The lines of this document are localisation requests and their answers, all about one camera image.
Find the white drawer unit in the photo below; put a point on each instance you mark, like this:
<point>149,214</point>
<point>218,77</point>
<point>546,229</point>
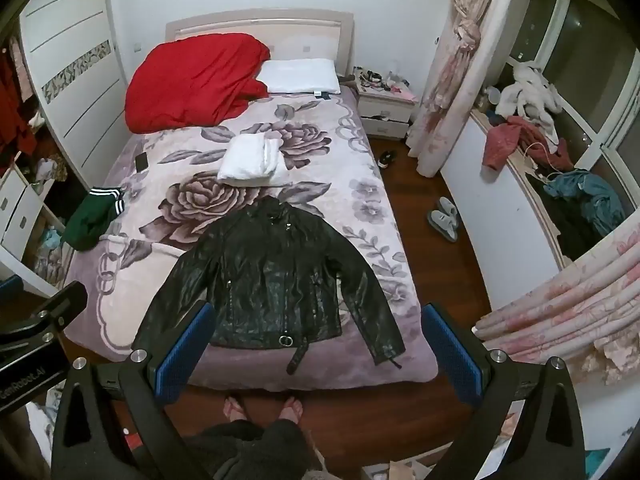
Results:
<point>17,215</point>

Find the person's left foot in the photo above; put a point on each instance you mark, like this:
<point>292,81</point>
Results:
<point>236,406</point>

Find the dark shoe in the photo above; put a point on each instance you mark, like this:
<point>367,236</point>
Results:
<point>386,157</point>

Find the tied pink floral curtain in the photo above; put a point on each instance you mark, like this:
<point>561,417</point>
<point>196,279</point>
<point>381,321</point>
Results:
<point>450,75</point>

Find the pale bed headboard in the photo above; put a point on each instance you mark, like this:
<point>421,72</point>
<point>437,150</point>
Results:
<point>310,30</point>

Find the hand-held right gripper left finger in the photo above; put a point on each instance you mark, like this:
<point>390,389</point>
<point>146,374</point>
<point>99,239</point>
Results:
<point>186,347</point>

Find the black phone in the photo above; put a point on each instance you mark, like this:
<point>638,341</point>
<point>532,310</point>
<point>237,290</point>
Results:
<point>141,161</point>

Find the person's feet and legs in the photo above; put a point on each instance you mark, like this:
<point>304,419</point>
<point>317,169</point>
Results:
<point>250,452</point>

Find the loose pink floral curtain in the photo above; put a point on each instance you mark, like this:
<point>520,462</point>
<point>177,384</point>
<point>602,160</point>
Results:
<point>570,310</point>

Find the grey slipper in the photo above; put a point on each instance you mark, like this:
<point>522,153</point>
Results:
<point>441,227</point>
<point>450,207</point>

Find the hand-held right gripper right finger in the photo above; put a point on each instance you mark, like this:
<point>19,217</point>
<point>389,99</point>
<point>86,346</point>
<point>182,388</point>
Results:
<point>452,355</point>

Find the green garment with white stripes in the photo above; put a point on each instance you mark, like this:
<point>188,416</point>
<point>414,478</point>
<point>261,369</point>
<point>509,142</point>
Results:
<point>92,217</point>

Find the person's foot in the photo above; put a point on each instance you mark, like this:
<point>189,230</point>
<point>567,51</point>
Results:
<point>236,406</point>
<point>292,404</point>

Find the white fluffy garment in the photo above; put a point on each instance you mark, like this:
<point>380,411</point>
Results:
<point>530,92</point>

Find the white wardrobe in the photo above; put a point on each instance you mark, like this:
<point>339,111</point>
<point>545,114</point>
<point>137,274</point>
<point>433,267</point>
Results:
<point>70,70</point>

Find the white pillow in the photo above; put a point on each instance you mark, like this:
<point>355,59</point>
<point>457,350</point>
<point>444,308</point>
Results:
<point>297,75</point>

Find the red duvet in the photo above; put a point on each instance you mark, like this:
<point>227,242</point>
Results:
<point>195,80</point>

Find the floral bed blanket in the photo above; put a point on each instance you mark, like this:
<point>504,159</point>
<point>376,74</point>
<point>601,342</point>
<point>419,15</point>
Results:
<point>310,170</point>

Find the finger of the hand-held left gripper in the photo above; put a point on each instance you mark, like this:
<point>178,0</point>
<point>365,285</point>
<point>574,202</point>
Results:
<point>60,307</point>

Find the folded white garment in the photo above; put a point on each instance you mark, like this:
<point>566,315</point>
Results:
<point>252,160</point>

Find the window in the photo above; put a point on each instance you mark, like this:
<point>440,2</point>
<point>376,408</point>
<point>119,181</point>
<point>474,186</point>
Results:
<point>585,45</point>

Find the white nightstand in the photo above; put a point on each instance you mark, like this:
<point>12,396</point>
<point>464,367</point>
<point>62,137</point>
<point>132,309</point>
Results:
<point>385,110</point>

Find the red garment on sill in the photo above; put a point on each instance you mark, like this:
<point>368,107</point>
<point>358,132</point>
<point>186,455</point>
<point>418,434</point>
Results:
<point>510,142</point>

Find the teal garment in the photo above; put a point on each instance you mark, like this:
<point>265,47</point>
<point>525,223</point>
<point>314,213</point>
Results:
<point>587,195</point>

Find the black leather jacket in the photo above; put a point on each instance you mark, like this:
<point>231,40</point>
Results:
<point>272,280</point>

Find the person's right foot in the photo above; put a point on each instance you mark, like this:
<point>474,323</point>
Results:
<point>292,404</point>

